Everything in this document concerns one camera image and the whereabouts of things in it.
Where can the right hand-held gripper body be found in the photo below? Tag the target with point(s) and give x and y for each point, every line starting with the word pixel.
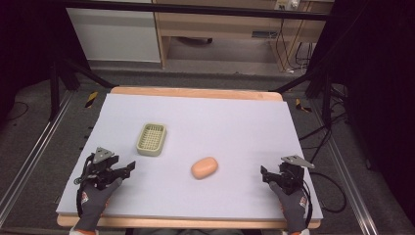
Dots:
pixel 291 174

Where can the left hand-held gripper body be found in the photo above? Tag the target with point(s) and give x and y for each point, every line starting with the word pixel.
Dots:
pixel 101 169

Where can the person's right hand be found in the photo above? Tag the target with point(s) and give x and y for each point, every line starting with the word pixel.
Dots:
pixel 292 209

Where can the person's left hand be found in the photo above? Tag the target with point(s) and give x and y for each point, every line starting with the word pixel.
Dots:
pixel 94 205

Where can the orange bread roll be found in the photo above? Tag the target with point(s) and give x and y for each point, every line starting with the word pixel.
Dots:
pixel 204 167

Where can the white foam mat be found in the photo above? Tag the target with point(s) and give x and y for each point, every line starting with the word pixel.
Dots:
pixel 208 130

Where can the yellow black floor tape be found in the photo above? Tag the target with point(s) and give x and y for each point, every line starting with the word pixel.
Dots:
pixel 91 99
pixel 302 105

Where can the black metal stand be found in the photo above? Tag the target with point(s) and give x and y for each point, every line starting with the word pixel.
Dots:
pixel 65 78
pixel 321 81

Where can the wooden table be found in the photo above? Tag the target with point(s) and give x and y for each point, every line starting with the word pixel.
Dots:
pixel 195 93

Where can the white cabinet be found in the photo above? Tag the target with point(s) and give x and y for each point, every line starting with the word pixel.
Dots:
pixel 114 36

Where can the light wooden desk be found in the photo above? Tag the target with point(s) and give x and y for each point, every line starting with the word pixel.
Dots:
pixel 228 24

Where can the white power strip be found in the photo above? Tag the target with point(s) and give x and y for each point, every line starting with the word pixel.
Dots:
pixel 287 4

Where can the black metal crossbar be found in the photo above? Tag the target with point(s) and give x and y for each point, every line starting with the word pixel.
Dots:
pixel 195 9

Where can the metal floor rail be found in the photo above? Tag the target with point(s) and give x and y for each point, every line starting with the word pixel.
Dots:
pixel 349 182
pixel 32 153

